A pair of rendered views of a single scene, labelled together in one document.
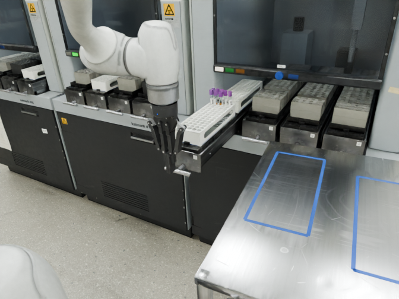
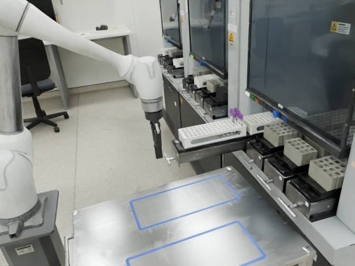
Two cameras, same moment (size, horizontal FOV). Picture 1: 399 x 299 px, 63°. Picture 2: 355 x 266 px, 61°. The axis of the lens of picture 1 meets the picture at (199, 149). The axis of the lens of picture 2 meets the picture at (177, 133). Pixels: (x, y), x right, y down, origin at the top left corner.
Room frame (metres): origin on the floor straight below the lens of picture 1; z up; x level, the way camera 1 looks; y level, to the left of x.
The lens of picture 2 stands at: (0.15, -0.80, 1.49)
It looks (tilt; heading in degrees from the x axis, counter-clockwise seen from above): 28 degrees down; 46
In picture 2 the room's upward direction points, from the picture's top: 5 degrees counter-clockwise
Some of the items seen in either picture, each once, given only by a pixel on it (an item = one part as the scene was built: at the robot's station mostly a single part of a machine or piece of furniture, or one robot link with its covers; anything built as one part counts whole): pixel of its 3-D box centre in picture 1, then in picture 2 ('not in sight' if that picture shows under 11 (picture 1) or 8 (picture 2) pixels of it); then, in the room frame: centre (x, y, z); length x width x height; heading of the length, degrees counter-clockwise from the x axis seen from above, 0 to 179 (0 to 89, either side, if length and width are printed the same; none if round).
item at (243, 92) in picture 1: (240, 95); (273, 121); (1.37, -0.19, 0.83); 0.30 x 0.10 x 0.06; 150
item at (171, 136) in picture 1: (171, 137); (156, 134); (0.87, 0.08, 0.89); 0.04 x 0.01 x 0.11; 150
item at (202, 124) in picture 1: (207, 122); (212, 133); (1.10, -0.03, 0.83); 0.30 x 0.10 x 0.06; 150
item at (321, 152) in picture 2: (311, 102); (315, 149); (1.21, -0.45, 0.85); 0.12 x 0.02 x 0.06; 60
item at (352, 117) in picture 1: (350, 116); (321, 176); (1.06, -0.54, 0.85); 0.12 x 0.02 x 0.06; 59
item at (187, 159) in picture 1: (223, 121); (239, 138); (1.22, -0.10, 0.78); 0.73 x 0.14 x 0.09; 150
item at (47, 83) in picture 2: not in sight; (31, 84); (1.29, 2.69, 0.52); 0.64 x 0.60 x 1.05; 80
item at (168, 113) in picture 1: (165, 115); (154, 119); (0.88, 0.09, 0.96); 0.08 x 0.07 x 0.09; 60
